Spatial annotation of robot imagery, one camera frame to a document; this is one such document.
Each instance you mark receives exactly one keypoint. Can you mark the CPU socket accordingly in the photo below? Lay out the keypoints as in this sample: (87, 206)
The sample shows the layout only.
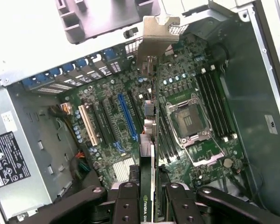
(189, 119)

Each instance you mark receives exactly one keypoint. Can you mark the black RAM slot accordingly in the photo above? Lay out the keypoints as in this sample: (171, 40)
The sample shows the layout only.
(219, 105)
(209, 106)
(225, 103)
(214, 106)

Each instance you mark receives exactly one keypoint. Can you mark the green motherboard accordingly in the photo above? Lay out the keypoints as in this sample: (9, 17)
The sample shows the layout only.
(123, 121)

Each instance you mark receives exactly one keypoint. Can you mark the coin cell battery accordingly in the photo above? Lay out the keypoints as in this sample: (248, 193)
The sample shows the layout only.
(228, 162)

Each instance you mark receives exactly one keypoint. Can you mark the grey power supply unit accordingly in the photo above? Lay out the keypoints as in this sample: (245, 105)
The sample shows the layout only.
(37, 116)

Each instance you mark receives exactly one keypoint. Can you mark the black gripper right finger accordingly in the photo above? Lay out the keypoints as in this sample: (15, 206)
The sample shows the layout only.
(180, 205)

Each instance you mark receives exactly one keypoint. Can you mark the white expansion slot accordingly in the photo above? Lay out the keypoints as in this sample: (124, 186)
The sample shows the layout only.
(88, 126)

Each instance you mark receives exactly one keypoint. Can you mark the open black PC case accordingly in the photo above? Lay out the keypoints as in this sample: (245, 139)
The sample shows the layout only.
(247, 93)

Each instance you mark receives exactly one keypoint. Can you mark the grey plastic parts rack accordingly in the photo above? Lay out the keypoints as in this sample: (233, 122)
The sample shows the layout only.
(102, 18)

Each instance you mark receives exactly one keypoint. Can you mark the silver chipset heatsink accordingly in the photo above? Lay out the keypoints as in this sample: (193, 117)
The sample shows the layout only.
(123, 169)

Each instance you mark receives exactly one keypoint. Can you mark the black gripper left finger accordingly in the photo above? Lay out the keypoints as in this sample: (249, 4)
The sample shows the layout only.
(127, 205)

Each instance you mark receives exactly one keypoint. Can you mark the blue expansion slot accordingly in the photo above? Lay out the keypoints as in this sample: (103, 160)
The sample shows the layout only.
(128, 116)

